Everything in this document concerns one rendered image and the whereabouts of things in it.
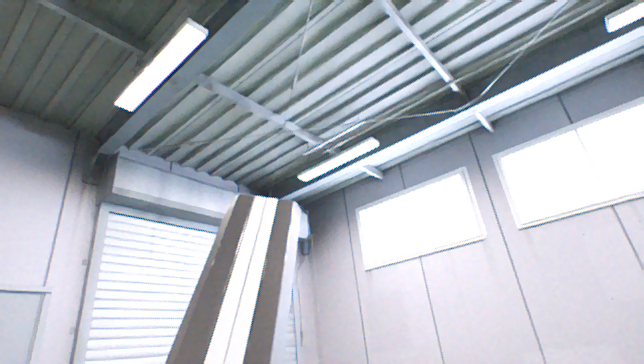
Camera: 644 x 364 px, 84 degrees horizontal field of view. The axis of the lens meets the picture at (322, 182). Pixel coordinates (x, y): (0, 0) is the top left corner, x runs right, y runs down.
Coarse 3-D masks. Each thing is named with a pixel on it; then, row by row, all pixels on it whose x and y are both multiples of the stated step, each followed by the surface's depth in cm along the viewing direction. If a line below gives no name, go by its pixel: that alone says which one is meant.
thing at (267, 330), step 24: (264, 216) 9; (288, 216) 9; (264, 240) 8; (288, 240) 8; (264, 264) 7; (288, 264) 7; (264, 288) 7; (288, 288) 7; (240, 312) 6; (264, 312) 6; (288, 312) 7; (240, 336) 6; (264, 336) 6; (240, 360) 6; (264, 360) 6
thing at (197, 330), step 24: (240, 216) 8; (216, 240) 8; (240, 240) 8; (216, 264) 7; (240, 264) 7; (216, 288) 7; (240, 288) 7; (192, 312) 6; (216, 312) 6; (192, 336) 6; (216, 336) 6; (168, 360) 6; (192, 360) 5; (216, 360) 5
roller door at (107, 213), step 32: (96, 224) 413; (128, 224) 443; (160, 224) 473; (192, 224) 505; (96, 256) 398; (128, 256) 429; (160, 256) 457; (192, 256) 492; (96, 288) 387; (128, 288) 415; (160, 288) 443; (192, 288) 475; (96, 320) 380; (128, 320) 403; (160, 320) 429; (288, 320) 581; (96, 352) 369; (128, 352) 391; (160, 352) 416; (288, 352) 557
